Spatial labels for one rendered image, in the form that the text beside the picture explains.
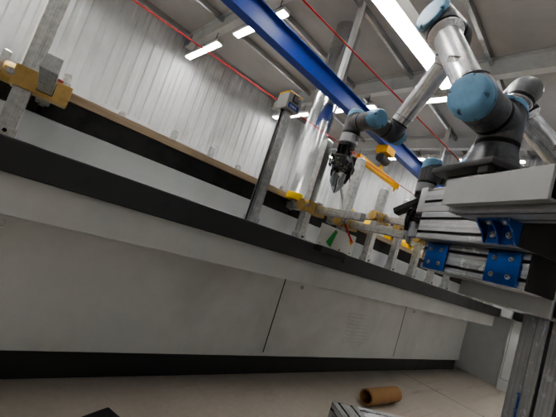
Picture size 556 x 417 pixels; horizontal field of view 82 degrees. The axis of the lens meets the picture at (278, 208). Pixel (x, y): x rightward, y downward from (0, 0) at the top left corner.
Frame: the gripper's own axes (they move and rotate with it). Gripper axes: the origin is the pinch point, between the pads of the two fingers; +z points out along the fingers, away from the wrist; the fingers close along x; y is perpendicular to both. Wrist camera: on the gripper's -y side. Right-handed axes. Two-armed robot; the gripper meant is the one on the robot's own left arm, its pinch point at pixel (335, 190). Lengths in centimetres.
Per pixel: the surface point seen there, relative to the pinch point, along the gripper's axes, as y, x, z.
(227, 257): 31, -20, 39
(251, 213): 28.7, -17.3, 21.2
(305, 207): 5.9, -8.2, 10.7
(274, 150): 27.9, -16.8, -4.3
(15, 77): 99, -42, 11
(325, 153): 3.6, -8.0, -14.5
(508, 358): -254, 102, 65
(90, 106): 75, -56, 5
